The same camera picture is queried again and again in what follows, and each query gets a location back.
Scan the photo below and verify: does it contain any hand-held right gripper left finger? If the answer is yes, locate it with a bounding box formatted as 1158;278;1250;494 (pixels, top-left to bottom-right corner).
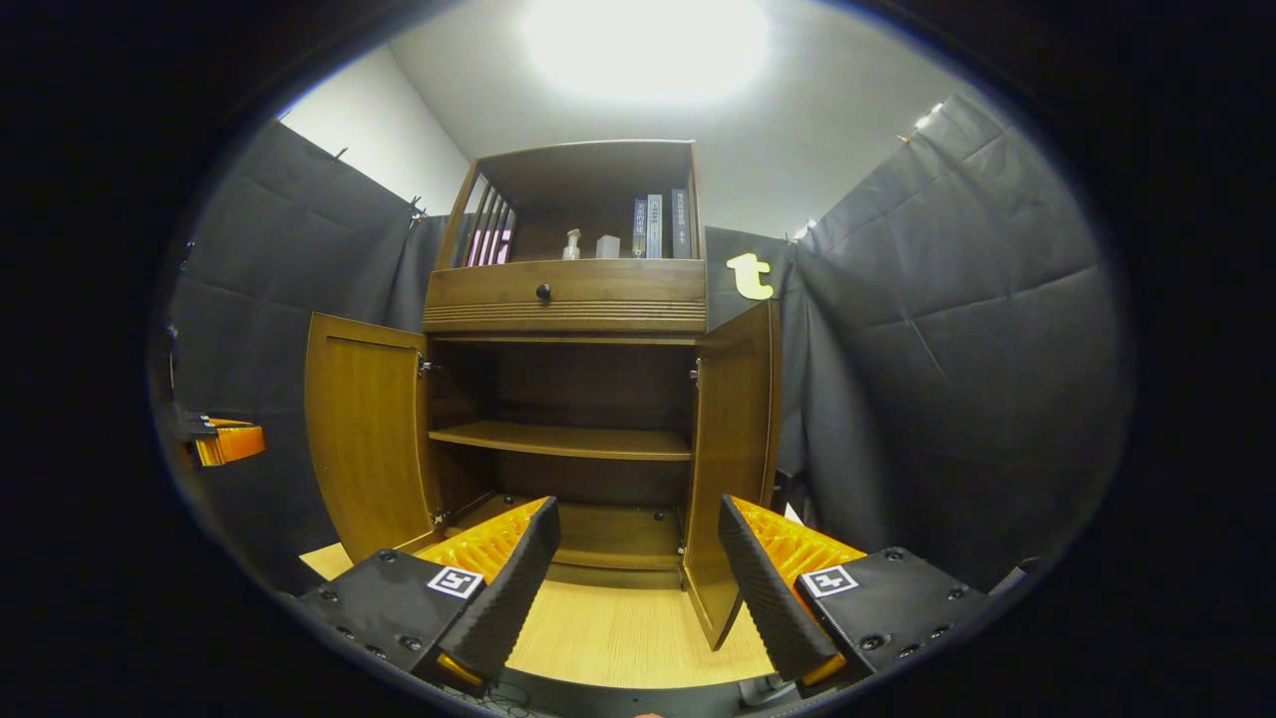
297;497;561;697

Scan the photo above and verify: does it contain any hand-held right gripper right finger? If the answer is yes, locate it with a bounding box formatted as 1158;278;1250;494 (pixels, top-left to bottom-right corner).
718;495;990;699

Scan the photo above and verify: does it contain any wooden cabinet door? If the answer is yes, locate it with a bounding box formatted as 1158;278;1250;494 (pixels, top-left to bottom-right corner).
683;299;785;652
304;312;446;565

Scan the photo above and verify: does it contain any wooden double-door shoe cabinet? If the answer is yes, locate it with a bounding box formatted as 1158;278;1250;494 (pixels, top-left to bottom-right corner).
419;140;711;591

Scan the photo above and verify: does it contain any wooden inner cabinet shelf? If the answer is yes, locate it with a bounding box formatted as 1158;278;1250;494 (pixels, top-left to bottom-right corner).
429;419;695;462

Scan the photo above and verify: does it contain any grey ribbed chair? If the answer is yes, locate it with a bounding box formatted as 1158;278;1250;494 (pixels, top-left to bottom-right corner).
992;558;1044;597

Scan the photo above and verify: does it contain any black backdrop cloth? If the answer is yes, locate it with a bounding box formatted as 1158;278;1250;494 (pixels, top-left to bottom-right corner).
150;95;1132;599

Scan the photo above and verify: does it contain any wooden drawer with black knob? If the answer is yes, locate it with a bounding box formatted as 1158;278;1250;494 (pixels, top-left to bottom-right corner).
424;259;708;333

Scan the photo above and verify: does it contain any ceiling light panel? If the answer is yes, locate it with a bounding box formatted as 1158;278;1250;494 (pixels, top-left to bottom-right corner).
523;0;769;107

